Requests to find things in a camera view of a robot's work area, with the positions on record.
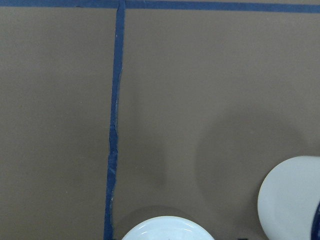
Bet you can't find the white ceramic lid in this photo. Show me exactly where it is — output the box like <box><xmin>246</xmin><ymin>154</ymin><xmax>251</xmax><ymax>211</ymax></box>
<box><xmin>123</xmin><ymin>216</ymin><xmax>214</xmax><ymax>240</ymax></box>

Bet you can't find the white enamel mug blue rim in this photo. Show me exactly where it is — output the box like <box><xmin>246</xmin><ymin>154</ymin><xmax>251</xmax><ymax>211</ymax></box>
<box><xmin>257</xmin><ymin>156</ymin><xmax>320</xmax><ymax>240</ymax></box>

